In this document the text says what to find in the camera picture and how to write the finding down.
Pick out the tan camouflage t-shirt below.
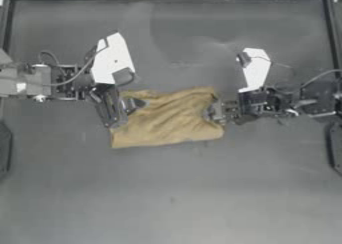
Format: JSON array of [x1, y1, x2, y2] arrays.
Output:
[[109, 85, 226, 149]]

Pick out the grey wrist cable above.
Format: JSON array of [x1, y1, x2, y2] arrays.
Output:
[[37, 50, 99, 88], [299, 68, 342, 90]]

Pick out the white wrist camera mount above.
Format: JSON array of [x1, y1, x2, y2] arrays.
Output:
[[235, 47, 274, 94], [89, 31, 137, 87]]

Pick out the black side bracket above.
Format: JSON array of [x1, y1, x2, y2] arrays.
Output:
[[326, 119, 342, 176], [0, 120, 13, 181]]

